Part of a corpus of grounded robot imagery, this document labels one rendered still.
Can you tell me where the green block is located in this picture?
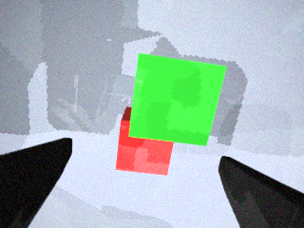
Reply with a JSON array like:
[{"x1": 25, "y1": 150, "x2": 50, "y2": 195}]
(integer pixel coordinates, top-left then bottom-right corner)
[{"x1": 128, "y1": 53, "x2": 226, "y2": 146}]

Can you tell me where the red block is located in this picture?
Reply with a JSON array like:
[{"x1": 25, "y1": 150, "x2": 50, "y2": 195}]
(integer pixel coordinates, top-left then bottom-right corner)
[{"x1": 116, "y1": 106, "x2": 173, "y2": 175}]

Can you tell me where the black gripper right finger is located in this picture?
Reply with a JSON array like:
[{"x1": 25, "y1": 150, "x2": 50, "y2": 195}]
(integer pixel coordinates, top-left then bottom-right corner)
[{"x1": 218, "y1": 156, "x2": 304, "y2": 228}]

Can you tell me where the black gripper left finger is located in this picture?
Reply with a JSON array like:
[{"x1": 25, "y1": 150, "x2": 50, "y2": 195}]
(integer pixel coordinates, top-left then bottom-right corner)
[{"x1": 0, "y1": 138, "x2": 72, "y2": 228}]

